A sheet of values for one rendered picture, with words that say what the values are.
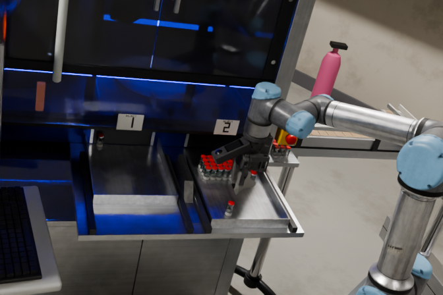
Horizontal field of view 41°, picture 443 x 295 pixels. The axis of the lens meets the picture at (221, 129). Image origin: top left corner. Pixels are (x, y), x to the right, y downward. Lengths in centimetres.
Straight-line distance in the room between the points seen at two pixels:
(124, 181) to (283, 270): 142
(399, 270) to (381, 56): 345
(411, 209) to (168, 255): 116
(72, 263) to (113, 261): 15
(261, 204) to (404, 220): 61
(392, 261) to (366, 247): 195
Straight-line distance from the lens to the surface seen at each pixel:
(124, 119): 196
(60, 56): 176
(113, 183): 191
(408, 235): 152
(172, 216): 181
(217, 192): 196
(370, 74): 496
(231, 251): 244
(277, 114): 161
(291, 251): 326
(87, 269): 235
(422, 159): 141
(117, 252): 231
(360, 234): 360
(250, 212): 191
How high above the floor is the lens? 198
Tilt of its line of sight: 28 degrees down
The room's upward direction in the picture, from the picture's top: 14 degrees clockwise
